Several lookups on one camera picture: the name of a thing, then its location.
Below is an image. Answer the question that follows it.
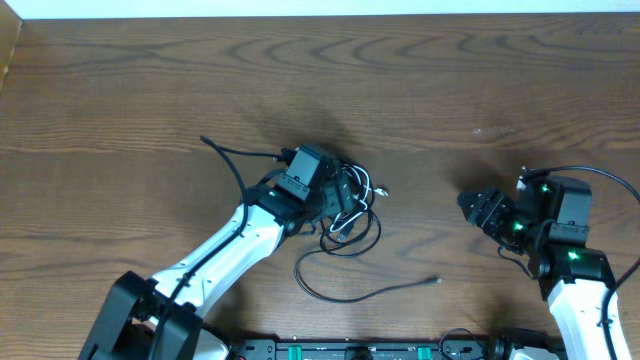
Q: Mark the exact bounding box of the black usb cable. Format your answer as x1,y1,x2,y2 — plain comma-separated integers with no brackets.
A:
293,159,443,305

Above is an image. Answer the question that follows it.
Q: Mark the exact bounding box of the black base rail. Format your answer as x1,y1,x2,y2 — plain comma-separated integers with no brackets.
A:
199,324,566,360

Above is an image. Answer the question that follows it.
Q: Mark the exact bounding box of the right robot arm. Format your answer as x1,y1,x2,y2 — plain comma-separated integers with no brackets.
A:
457,168,631,359

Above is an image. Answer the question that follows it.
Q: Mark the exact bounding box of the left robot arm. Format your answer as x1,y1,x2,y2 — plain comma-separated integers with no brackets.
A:
79,145,354,359

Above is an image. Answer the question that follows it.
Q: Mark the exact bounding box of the cardboard panel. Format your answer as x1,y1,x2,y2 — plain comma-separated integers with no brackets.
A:
0,0,23,88

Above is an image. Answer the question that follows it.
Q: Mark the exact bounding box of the white usb cable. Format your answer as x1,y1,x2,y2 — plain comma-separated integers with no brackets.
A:
327,163,390,236

